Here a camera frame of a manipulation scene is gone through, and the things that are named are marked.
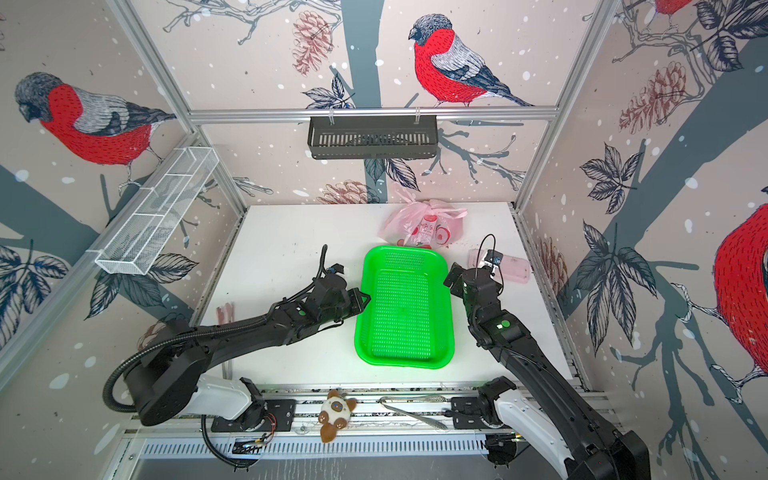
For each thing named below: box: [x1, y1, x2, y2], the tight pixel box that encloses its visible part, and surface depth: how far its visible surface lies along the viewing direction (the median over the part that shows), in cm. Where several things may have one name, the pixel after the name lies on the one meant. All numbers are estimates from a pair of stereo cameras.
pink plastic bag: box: [378, 188, 468, 249], surface depth 105 cm
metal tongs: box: [377, 396, 450, 430], surface depth 76 cm
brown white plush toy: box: [318, 389, 357, 443], surface depth 73 cm
